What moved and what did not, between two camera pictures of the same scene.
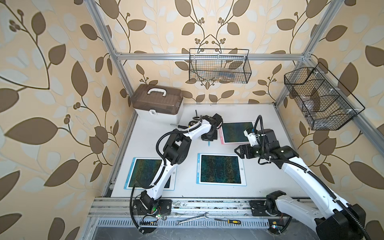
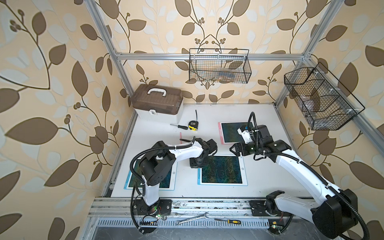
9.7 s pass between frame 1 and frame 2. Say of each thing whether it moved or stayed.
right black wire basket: stayed
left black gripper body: moved
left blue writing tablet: stayed
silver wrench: stayed
